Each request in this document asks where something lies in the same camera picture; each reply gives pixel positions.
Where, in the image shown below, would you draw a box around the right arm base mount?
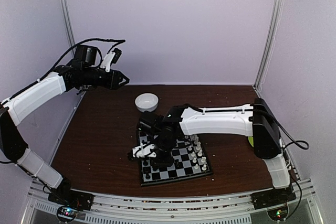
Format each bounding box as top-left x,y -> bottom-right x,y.
251,186 -> 296,222

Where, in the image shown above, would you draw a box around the black white chessboard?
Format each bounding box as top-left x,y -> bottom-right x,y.
136,130 -> 213,186

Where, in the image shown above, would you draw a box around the right aluminium corner post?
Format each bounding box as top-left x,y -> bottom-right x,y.
254,0 -> 284,93

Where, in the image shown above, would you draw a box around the left aluminium corner post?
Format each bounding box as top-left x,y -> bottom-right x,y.
59,0 -> 75,46

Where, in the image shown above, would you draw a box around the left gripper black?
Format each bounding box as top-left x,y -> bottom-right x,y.
82,67 -> 129,90

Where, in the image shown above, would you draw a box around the aluminium corner post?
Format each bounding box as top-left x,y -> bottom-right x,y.
59,0 -> 75,46
254,0 -> 284,93

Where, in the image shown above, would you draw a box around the aluminium front rail frame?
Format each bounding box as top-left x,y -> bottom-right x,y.
22,178 -> 320,224

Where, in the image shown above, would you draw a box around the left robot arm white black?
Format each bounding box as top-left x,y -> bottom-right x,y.
1,45 -> 130,205

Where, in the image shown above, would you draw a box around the green plate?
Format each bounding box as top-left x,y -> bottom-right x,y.
248,136 -> 254,147

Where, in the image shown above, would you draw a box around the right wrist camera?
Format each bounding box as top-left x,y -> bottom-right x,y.
128,143 -> 157,161

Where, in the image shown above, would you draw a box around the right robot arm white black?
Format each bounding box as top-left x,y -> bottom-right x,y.
131,98 -> 290,204

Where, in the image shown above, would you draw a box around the white ceramic bowl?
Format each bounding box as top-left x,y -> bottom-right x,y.
135,93 -> 159,112

